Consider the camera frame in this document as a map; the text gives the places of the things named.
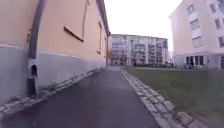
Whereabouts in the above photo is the person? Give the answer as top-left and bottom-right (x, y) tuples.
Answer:
(132, 59), (138, 69)

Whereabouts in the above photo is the orange building with grey base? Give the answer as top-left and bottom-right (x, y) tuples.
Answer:
(0, 0), (112, 106)

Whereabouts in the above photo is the dark asphalt path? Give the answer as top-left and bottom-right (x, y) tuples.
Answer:
(0, 66), (162, 128)

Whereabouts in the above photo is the green grass lawn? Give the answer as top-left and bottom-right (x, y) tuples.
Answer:
(125, 66), (224, 128)

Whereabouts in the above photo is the pale pink tall building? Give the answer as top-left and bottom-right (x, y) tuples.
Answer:
(168, 0), (224, 70)

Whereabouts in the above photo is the pale apartment block with balconies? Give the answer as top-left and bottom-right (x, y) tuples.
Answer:
(107, 33), (170, 67)

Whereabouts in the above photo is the grey cobblestone strip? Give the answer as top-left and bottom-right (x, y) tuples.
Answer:
(0, 67), (103, 118)
(120, 69), (210, 128)

